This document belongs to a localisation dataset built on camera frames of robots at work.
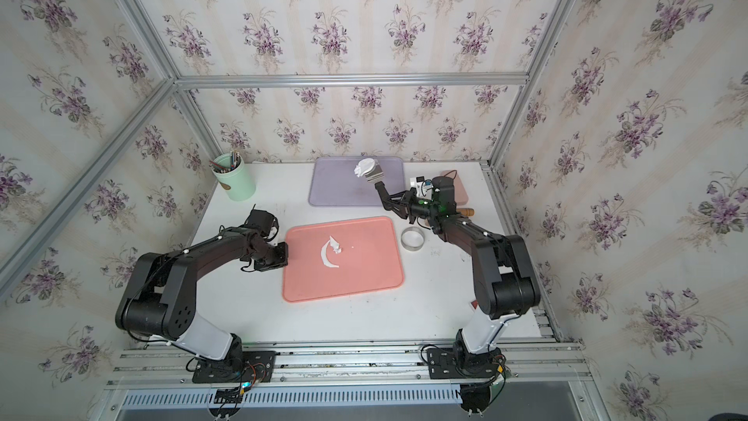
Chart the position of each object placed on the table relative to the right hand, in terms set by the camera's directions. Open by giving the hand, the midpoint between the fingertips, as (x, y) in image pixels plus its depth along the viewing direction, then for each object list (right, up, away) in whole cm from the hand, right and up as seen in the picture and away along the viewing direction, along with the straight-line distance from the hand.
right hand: (386, 202), depth 85 cm
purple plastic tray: (-21, +7, +31) cm, 38 cm away
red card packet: (+25, -29, -3) cm, 39 cm away
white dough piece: (-7, +12, +18) cm, 23 cm away
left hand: (-31, -20, +7) cm, 37 cm away
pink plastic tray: (-14, -18, +8) cm, 24 cm away
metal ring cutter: (+9, -13, +13) cm, 21 cm away
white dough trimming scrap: (-17, -15, +10) cm, 25 cm away
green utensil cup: (-53, +9, +13) cm, 55 cm away
